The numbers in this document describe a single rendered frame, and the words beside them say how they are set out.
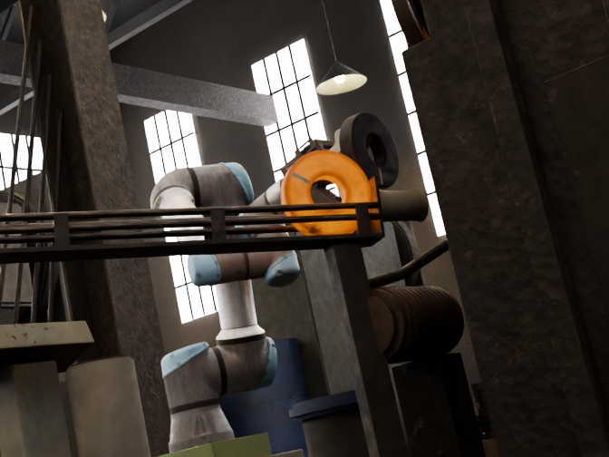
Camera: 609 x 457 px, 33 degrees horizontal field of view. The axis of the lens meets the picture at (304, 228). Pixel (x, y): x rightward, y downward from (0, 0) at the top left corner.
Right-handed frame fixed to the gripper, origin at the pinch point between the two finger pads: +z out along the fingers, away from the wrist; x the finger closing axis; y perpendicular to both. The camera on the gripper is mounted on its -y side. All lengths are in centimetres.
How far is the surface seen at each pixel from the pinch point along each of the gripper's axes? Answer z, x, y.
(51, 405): -58, -46, -22
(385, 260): -395, 684, 204
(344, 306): -3.9, -27.4, -32.8
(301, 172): 1.1, -28.7, -9.7
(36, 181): -424, 324, 296
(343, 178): 4.6, -22.8, -12.8
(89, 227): -19, -60, -8
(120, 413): -41, -47, -31
